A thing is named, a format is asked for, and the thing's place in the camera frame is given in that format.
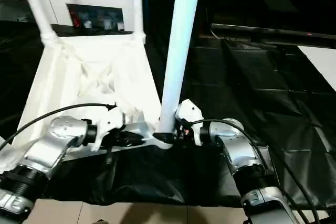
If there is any white plastic table top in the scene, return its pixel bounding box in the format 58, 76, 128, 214
0, 31, 176, 163

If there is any black plastic mat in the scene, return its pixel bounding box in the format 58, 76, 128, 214
0, 19, 336, 209

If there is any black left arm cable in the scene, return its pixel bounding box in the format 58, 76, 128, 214
0, 103, 117, 146

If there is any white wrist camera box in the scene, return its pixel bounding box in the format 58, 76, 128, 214
89, 106, 127, 154
175, 100, 204, 146

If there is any white flat board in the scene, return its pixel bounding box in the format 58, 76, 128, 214
298, 46, 336, 91

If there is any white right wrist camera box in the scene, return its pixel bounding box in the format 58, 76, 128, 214
175, 100, 204, 146

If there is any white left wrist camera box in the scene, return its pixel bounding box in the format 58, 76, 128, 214
89, 106, 127, 154

